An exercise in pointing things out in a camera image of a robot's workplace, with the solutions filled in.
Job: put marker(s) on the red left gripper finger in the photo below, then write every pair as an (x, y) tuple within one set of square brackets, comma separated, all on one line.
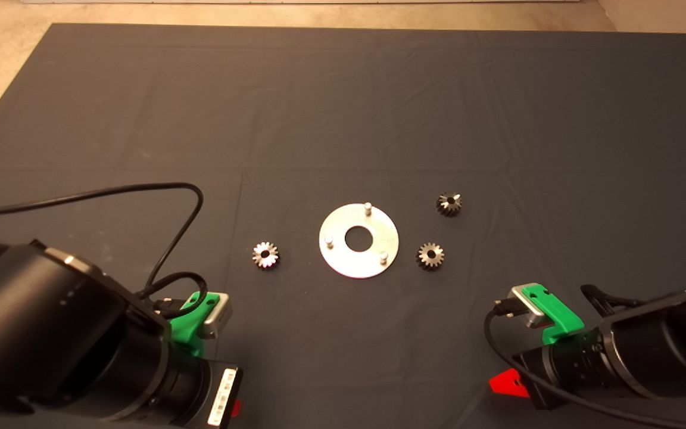
[(236, 409)]

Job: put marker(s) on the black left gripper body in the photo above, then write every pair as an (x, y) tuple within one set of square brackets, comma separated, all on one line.
[(194, 393)]

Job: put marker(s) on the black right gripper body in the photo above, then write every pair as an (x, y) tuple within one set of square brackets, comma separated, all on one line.
[(575, 363)]

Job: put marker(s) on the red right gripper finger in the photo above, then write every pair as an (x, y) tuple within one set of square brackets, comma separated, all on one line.
[(508, 384)]

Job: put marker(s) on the small steel bevel gear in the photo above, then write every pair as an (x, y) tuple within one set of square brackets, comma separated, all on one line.
[(258, 257), (445, 209), (426, 262)]

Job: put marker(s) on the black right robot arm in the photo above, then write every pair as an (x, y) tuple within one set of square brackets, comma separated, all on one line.
[(676, 345)]

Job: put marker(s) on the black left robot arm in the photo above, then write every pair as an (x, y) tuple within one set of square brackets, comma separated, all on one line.
[(51, 333)]

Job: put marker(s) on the round metal carrier plate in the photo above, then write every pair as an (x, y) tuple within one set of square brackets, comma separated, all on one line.
[(343, 262)]

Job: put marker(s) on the dark grey table cloth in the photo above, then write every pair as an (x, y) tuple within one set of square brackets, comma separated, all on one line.
[(343, 119)]

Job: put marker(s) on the green right camera mount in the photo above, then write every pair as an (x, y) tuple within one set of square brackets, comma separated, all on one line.
[(557, 316)]

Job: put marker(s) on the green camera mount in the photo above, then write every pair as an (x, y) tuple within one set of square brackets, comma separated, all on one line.
[(557, 316), (185, 333)]

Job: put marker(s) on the green left camera mount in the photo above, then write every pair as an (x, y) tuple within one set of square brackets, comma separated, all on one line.
[(185, 333)]

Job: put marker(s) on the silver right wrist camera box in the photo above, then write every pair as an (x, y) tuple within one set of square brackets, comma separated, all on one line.
[(524, 304)]

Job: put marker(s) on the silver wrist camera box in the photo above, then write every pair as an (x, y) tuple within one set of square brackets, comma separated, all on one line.
[(524, 304), (219, 316)]

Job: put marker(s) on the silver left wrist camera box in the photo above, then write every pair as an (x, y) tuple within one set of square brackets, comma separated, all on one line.
[(219, 316)]

